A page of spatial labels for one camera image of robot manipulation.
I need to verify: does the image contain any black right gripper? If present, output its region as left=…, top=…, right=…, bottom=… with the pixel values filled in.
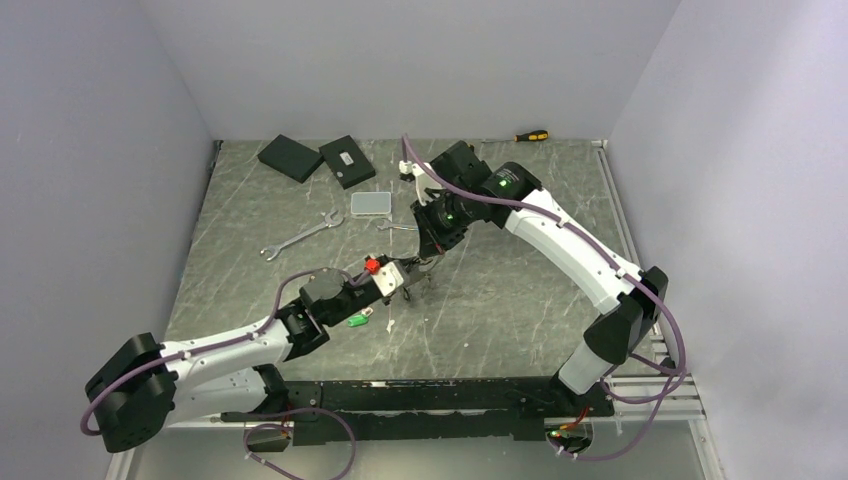
left=411, top=188, right=476, bottom=259

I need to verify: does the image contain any key with green tag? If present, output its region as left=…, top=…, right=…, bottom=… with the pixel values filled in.
left=346, top=307, right=374, bottom=328

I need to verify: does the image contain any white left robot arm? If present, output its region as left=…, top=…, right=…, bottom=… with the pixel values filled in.
left=79, top=255, right=428, bottom=453

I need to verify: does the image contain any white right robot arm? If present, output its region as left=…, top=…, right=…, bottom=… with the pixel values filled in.
left=399, top=137, right=668, bottom=415

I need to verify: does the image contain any small silver wrench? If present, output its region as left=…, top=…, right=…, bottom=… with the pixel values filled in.
left=376, top=219, right=418, bottom=231

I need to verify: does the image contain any large silver wrench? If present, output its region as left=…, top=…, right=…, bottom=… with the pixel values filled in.
left=259, top=209, right=345, bottom=262

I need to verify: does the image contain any black box with label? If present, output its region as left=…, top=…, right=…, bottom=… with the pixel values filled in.
left=319, top=135, right=376, bottom=190

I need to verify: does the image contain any black flat box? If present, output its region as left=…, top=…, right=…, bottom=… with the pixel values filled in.
left=257, top=135, right=324, bottom=184

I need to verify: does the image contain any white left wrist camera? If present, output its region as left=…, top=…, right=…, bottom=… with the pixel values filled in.
left=370, top=260, right=408, bottom=298

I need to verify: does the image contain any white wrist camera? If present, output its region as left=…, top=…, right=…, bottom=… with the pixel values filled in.
left=370, top=260, right=408, bottom=298
left=398, top=160, right=432, bottom=205

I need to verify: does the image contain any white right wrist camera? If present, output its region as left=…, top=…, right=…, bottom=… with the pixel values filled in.
left=398, top=160, right=432, bottom=205

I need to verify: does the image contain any white network switch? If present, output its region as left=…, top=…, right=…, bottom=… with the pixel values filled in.
left=350, top=191, right=392, bottom=218

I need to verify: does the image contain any orange black screwdriver at wall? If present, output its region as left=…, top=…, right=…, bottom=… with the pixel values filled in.
left=482, top=130, right=549, bottom=144

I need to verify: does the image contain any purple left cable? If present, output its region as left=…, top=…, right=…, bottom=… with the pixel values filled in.
left=242, top=405, right=359, bottom=480

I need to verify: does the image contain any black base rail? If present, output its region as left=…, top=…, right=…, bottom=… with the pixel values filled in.
left=220, top=376, right=614, bottom=446

